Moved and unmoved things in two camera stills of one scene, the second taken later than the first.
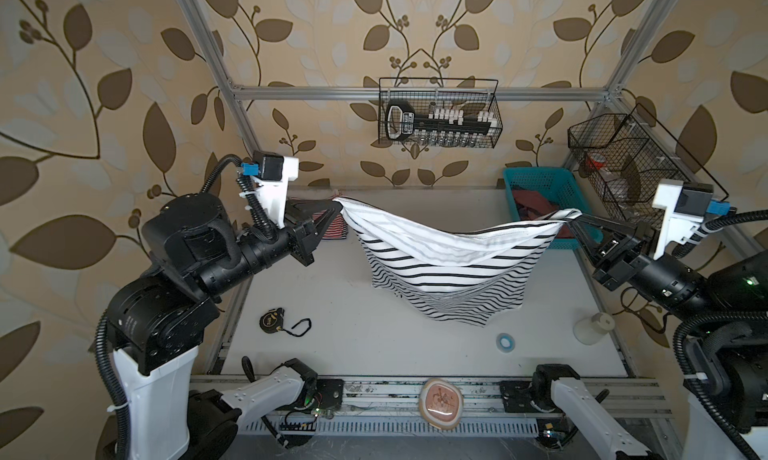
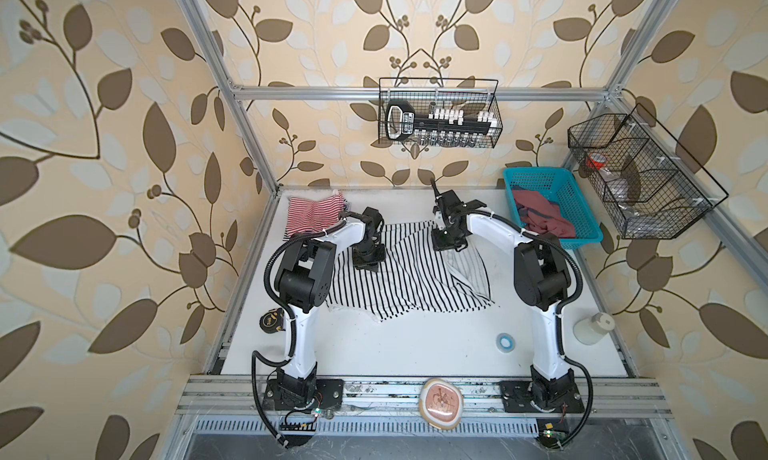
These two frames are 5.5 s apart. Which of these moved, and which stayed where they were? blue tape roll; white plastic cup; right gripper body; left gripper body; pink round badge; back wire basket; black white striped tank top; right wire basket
Moved: black white striped tank top; right gripper body; left gripper body
Stayed: pink round badge; blue tape roll; back wire basket; right wire basket; white plastic cup
